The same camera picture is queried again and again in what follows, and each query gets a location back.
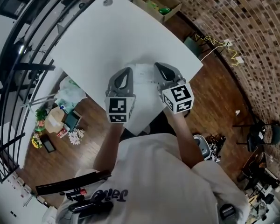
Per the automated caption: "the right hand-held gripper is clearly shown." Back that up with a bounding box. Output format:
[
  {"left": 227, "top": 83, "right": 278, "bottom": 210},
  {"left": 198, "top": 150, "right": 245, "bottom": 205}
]
[{"left": 154, "top": 62, "right": 194, "bottom": 114}]

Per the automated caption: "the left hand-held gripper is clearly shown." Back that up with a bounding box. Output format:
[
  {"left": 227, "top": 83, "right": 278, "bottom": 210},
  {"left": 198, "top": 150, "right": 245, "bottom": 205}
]
[{"left": 105, "top": 66, "right": 137, "bottom": 124}]

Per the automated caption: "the person's left forearm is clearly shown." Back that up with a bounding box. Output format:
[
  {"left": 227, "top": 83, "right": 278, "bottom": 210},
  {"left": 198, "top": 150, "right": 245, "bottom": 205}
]
[{"left": 93, "top": 121, "right": 126, "bottom": 172}]

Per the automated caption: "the person's right forearm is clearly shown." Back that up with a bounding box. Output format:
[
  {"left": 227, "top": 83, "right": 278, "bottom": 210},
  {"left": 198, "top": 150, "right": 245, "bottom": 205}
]
[{"left": 163, "top": 107, "right": 205, "bottom": 170}]

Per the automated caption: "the teal book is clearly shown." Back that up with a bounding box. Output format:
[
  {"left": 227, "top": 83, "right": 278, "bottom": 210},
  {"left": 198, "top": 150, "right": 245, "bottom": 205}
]
[{"left": 64, "top": 111, "right": 82, "bottom": 129}]

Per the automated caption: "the white plastic bag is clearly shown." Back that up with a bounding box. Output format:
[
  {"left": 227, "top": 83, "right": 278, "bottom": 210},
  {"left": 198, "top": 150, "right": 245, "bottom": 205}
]
[{"left": 58, "top": 76, "right": 87, "bottom": 102}]

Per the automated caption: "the dark flat case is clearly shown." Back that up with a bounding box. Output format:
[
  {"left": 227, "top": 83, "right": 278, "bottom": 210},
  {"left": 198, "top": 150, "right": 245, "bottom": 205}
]
[{"left": 183, "top": 36, "right": 201, "bottom": 58}]

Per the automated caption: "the white flower bunch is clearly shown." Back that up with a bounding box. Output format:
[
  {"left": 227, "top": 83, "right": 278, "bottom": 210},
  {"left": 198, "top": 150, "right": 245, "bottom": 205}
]
[{"left": 68, "top": 128, "right": 85, "bottom": 146}]

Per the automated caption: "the grey white round device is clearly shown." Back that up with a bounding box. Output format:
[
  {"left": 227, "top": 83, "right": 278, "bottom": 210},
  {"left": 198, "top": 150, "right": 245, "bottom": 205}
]
[{"left": 193, "top": 134, "right": 222, "bottom": 163}]

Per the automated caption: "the red box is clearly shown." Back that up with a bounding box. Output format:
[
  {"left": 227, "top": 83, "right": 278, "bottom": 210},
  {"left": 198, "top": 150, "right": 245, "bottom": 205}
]
[{"left": 56, "top": 127, "right": 69, "bottom": 139}]

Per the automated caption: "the white table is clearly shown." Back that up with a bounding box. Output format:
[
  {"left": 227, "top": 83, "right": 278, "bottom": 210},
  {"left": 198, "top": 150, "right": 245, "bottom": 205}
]
[{"left": 50, "top": 0, "right": 204, "bottom": 136}]

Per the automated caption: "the small brown cardboard box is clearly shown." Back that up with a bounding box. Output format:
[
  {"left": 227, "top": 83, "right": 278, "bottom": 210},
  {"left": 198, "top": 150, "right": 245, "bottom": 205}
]
[{"left": 44, "top": 106, "right": 66, "bottom": 134}]

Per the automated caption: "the green leafy plant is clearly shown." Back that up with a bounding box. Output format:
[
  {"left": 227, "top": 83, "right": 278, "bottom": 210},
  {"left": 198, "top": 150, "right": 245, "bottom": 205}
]
[{"left": 35, "top": 107, "right": 49, "bottom": 121}]

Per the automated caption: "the black tablet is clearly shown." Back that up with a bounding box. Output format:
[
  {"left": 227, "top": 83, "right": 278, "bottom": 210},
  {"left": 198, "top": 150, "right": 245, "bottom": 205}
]
[{"left": 40, "top": 134, "right": 56, "bottom": 153}]

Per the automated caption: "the black bag white print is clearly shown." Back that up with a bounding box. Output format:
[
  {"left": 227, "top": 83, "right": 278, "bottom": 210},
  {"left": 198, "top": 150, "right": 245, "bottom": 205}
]
[{"left": 247, "top": 125, "right": 265, "bottom": 149}]

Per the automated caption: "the person's white t-shirt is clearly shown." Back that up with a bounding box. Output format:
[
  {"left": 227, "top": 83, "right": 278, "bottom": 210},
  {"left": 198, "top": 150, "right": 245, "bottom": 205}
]
[{"left": 55, "top": 133, "right": 250, "bottom": 224}]

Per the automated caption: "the large open cardboard box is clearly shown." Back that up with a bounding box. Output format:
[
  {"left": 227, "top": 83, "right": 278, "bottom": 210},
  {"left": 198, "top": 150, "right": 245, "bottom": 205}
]
[{"left": 132, "top": 0, "right": 183, "bottom": 23}]

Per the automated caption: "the yellow sunflower bunch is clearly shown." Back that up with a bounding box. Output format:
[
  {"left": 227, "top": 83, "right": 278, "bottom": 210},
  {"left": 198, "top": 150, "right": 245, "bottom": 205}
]
[{"left": 31, "top": 134, "right": 42, "bottom": 149}]

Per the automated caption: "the black chest-mounted bar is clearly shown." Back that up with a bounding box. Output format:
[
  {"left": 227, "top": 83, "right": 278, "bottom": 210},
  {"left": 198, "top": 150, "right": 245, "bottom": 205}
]
[{"left": 35, "top": 170, "right": 112, "bottom": 197}]

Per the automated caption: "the black red tripod head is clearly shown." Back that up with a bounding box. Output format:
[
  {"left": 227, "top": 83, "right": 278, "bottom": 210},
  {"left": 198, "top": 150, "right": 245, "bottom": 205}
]
[{"left": 65, "top": 187, "right": 87, "bottom": 202}]

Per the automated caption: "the black folding chair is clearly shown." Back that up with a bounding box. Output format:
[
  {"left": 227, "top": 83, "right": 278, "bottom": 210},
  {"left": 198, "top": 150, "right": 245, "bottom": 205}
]
[{"left": 233, "top": 122, "right": 280, "bottom": 153}]

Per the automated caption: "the black clamp holder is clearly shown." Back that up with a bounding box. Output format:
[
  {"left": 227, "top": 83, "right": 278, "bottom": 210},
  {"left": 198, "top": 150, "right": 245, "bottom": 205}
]
[{"left": 67, "top": 201, "right": 114, "bottom": 219}]

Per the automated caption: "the cluttered work desk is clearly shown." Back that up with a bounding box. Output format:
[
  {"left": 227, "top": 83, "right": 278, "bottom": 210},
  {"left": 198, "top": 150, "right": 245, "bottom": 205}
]
[{"left": 0, "top": 174, "right": 59, "bottom": 224}]

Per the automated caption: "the long white cable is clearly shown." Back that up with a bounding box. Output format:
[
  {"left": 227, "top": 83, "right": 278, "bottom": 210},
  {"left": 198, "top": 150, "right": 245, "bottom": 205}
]
[{"left": 199, "top": 46, "right": 219, "bottom": 62}]

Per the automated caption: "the yellow cable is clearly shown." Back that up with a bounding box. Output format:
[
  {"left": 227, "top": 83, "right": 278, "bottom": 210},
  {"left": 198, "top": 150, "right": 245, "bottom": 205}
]
[{"left": 195, "top": 34, "right": 240, "bottom": 66}]

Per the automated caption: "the white mop handle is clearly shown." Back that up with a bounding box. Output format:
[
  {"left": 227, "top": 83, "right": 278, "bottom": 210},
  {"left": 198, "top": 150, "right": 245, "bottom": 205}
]
[{"left": 22, "top": 93, "right": 61, "bottom": 107}]

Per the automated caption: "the black strap buckle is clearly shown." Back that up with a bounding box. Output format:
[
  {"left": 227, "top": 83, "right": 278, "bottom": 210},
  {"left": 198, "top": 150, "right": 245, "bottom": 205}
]
[{"left": 219, "top": 203, "right": 236, "bottom": 224}]

